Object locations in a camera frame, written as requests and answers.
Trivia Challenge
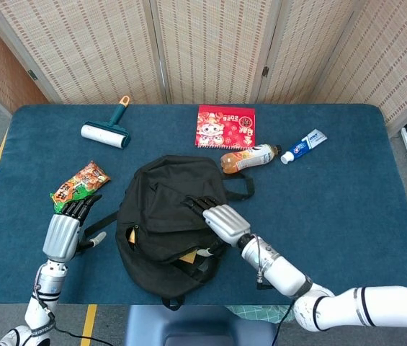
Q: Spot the bamboo folding screen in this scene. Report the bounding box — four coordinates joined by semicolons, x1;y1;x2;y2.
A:
0;0;407;136

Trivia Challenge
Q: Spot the green checked cloth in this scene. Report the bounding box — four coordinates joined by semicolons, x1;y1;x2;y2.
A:
224;304;298;325

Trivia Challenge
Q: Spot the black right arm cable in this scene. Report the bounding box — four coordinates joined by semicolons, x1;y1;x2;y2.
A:
274;297;296;346

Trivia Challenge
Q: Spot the orange drink plastic bottle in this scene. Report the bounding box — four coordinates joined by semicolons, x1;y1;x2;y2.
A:
220;143;283;174

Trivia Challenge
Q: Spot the blue white toothpaste tube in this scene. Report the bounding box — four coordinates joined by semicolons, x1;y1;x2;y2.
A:
279;128;328;166

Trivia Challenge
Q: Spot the yellow notebook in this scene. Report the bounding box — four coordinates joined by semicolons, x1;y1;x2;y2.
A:
128;230;199;264

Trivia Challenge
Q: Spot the orange green snack bag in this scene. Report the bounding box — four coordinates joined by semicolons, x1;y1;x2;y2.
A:
50;160;112;216

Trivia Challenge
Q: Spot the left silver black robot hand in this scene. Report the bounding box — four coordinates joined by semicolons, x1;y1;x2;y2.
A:
42;194;107;262

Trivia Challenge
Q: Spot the blue table cover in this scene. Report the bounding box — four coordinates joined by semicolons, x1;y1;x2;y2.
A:
0;103;407;307

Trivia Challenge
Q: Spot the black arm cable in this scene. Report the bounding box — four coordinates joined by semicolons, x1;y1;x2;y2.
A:
274;297;296;346
32;277;128;346

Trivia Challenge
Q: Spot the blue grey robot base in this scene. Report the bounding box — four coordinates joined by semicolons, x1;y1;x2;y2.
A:
123;304;279;346

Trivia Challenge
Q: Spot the teal handled white lint roller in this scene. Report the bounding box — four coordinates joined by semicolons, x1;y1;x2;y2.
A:
80;95;132;148

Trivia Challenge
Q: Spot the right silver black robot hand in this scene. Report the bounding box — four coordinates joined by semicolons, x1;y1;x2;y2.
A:
181;195;251;259

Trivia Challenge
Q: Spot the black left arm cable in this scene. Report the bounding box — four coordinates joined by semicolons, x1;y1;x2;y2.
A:
32;277;128;346

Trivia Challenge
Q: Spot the black backpack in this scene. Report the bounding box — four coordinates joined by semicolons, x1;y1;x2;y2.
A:
80;154;255;311

